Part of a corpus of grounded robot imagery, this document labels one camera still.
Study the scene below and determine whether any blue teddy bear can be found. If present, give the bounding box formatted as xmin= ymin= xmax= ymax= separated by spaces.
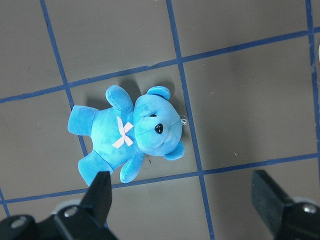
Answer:
xmin=67 ymin=85 xmax=185 ymax=186

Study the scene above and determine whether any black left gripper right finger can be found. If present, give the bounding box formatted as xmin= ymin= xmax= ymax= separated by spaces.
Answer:
xmin=251 ymin=169 xmax=320 ymax=240

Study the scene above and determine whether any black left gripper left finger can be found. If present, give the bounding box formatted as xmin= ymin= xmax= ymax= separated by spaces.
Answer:
xmin=54 ymin=171 xmax=112 ymax=240

